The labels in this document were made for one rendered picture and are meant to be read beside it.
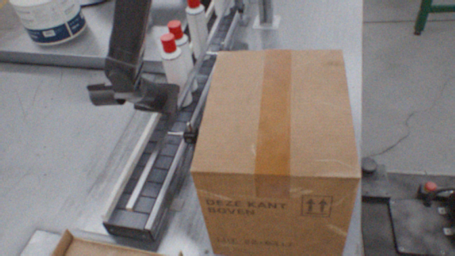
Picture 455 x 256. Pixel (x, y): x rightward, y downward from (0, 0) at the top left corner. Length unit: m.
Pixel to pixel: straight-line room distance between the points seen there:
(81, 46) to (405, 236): 1.29
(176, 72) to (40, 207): 0.45
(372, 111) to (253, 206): 1.73
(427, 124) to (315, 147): 1.74
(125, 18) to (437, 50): 2.39
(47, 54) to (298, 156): 1.04
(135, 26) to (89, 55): 0.68
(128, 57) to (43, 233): 0.46
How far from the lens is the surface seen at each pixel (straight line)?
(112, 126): 1.11
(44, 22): 1.42
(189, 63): 1.00
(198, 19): 1.09
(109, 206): 0.83
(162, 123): 0.99
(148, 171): 0.79
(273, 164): 0.56
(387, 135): 2.18
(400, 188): 1.68
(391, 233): 1.56
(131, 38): 0.68
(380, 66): 2.61
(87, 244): 0.90
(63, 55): 1.39
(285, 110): 0.63
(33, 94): 1.35
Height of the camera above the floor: 1.56
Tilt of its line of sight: 45 degrees down
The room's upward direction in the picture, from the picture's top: 9 degrees counter-clockwise
